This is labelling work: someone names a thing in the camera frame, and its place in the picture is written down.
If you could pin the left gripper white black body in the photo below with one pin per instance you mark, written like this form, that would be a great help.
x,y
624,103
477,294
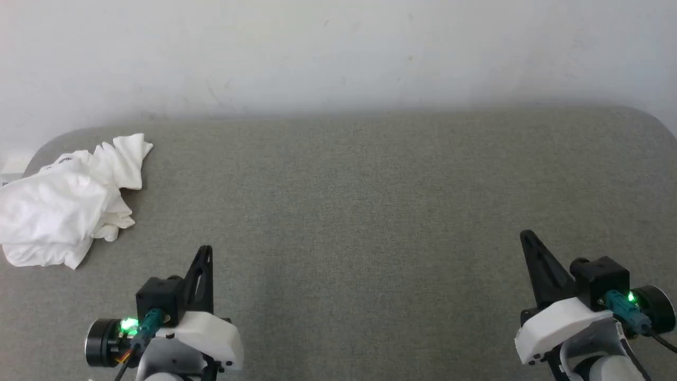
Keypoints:
x,y
203,336

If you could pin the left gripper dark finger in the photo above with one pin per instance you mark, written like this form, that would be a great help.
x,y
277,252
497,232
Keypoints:
x,y
200,280

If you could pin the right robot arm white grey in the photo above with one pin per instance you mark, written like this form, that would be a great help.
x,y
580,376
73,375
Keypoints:
x,y
603,354

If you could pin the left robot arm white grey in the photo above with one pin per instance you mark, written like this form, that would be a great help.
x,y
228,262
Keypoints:
x,y
169,360

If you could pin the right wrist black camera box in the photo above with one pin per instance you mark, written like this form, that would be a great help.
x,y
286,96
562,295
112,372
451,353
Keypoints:
x,y
600,280

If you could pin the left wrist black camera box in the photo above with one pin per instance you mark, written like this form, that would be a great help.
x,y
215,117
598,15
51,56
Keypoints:
x,y
158,299

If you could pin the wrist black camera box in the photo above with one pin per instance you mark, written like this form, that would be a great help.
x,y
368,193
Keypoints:
x,y
600,280
158,299

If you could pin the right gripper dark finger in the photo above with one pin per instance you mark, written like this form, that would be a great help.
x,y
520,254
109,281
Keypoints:
x,y
545,270

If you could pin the white t-shirt with grey stitching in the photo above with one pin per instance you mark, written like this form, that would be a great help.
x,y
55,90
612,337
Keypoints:
x,y
50,211

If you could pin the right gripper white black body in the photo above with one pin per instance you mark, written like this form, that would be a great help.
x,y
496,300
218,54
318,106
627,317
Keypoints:
x,y
555,328

